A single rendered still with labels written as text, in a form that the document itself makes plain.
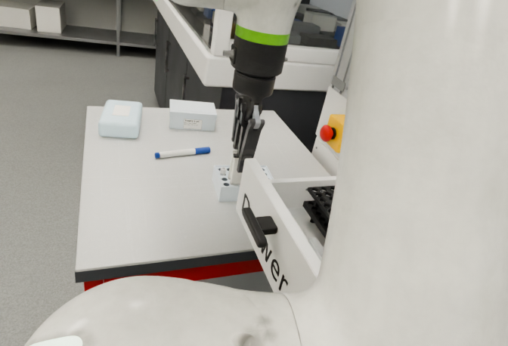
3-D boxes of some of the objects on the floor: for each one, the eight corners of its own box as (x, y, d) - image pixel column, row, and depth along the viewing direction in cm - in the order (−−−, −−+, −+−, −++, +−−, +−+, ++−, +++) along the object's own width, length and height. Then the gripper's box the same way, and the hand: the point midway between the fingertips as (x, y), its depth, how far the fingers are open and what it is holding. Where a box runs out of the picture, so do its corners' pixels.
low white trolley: (92, 487, 94) (74, 270, 58) (95, 290, 144) (86, 105, 107) (299, 423, 115) (382, 233, 79) (240, 270, 165) (274, 109, 128)
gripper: (227, 57, 72) (212, 163, 83) (244, 82, 60) (224, 202, 72) (264, 60, 74) (245, 164, 86) (288, 86, 63) (261, 202, 74)
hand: (238, 167), depth 77 cm, fingers closed, pressing on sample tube
